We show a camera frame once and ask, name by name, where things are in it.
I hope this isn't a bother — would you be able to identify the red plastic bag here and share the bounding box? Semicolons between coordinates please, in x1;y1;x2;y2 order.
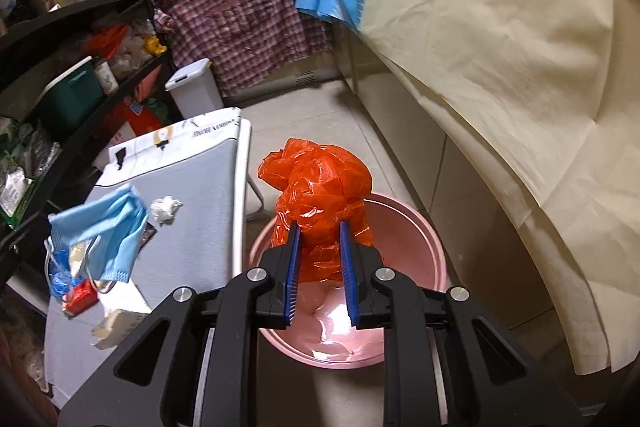
257;138;374;283

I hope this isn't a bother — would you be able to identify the white tissue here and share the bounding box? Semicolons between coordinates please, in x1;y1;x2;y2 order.
150;196;183;225

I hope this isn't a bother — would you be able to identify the white paper box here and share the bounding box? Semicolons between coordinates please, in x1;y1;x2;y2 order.
91;309;146;350

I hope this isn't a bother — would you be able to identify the blue face mask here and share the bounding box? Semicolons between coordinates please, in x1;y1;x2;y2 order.
44;184;149;295

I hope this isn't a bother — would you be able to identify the blue plastic bag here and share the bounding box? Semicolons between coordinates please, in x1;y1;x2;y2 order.
46;249;81;300

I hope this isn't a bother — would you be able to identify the white small trash bin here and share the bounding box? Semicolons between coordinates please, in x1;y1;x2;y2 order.
165;58;224;118

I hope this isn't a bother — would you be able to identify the pink plastic bucket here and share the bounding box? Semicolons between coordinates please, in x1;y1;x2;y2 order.
260;193;447;371

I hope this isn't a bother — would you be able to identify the grey table mat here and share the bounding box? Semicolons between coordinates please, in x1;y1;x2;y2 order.
44;107;250;407

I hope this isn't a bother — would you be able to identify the red cigarette box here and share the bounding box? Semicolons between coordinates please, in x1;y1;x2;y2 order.
62;280;99;317

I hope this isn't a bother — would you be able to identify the white label jar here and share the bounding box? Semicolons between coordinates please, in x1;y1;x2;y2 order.
94;61;119;95

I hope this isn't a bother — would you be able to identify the yellow toy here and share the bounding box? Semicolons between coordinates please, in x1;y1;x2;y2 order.
143;35;167;57

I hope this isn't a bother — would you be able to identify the green food packet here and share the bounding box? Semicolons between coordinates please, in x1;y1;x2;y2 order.
0;167;32;228

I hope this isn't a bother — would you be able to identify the green storage box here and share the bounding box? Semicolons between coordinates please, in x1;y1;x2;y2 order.
36;56;104;128

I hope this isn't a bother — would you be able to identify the red plaid shirt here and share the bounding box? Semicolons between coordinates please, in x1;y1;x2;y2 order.
152;0;333;96

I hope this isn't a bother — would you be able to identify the cream cloth sheet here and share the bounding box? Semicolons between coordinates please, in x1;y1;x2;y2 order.
357;0;639;374

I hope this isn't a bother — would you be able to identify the black shelf rack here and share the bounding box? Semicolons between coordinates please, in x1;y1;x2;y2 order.
1;0;176;257

